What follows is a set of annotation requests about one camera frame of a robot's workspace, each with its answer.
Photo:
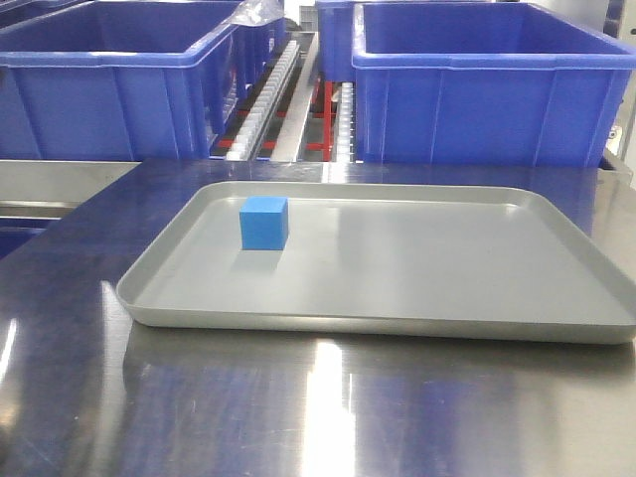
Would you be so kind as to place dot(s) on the blue cube block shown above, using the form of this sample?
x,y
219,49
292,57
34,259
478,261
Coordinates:
x,y
264,223

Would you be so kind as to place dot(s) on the blue bin lower shelf left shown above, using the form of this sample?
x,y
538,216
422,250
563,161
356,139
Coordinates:
x,y
17,231

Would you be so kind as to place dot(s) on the grey metal tray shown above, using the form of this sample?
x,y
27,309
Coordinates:
x,y
443,261

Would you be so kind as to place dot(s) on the blue plastic bin rear left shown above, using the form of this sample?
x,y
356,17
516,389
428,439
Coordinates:
x,y
260,44

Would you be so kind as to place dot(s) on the blue plastic bin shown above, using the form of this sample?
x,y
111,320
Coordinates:
x,y
120,81
483,83
260,44

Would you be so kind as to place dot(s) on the clear plastic bag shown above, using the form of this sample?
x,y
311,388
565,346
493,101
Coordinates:
x,y
256,13

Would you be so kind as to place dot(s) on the blue plastic bin front right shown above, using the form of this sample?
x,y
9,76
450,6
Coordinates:
x,y
483,83

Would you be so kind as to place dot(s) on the blue plastic bin front left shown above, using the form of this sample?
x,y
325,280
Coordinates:
x,y
120,81

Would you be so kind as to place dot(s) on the white roller conveyor rail right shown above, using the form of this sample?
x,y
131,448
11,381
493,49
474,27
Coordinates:
x,y
344,132

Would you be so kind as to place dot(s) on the white roller conveyor rail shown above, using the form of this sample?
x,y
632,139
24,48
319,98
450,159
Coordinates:
x,y
250,136
344,132

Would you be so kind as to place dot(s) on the white roller conveyor rail left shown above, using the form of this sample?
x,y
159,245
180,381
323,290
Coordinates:
x,y
250,136

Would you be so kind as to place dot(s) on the steel shelf front rail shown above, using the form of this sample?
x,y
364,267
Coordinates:
x,y
47,189

